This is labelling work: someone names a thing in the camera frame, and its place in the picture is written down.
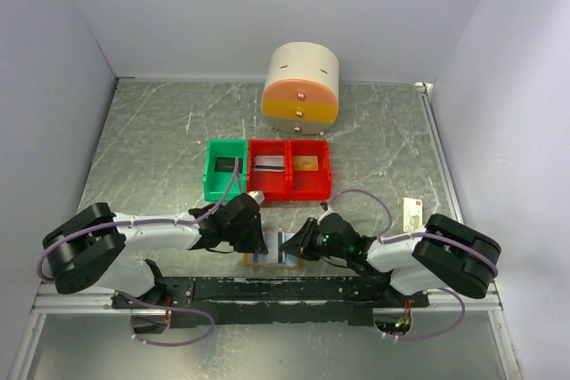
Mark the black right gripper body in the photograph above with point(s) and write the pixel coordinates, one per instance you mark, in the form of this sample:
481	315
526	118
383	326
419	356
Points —
317	244

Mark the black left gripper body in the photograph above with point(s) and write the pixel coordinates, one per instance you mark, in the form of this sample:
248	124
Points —
242	238

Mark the tan leather card holder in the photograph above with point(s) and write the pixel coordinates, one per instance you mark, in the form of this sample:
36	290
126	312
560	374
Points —
275	257

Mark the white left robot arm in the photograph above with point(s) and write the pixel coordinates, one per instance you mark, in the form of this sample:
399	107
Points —
100	248

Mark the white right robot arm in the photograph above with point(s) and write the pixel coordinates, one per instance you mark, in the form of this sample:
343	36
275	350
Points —
441	253

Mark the black card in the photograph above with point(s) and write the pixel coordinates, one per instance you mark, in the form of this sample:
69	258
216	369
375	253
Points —
227	165

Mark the red bin with gold card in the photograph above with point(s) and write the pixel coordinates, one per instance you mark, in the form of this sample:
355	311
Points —
311	186

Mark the red bin with silver card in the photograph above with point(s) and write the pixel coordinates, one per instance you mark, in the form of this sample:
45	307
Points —
274	185

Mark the gold VIP card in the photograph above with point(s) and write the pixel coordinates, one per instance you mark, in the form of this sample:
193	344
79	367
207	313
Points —
305	163

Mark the white red card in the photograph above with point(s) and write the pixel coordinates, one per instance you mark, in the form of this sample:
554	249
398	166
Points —
412	214

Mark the green plastic bin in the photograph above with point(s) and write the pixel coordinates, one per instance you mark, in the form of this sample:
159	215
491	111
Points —
215	183

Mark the round three-drawer mini cabinet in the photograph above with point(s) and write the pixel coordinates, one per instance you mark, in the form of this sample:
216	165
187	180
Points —
301	89

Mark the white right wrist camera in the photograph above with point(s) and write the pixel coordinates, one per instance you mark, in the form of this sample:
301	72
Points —
326	207

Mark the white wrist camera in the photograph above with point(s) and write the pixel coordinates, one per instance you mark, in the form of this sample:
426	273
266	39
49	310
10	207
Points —
257	195
326	207

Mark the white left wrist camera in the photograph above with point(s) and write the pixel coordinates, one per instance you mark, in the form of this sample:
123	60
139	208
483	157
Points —
257	195

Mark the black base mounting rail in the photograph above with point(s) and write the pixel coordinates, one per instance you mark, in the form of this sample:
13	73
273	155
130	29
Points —
259	301

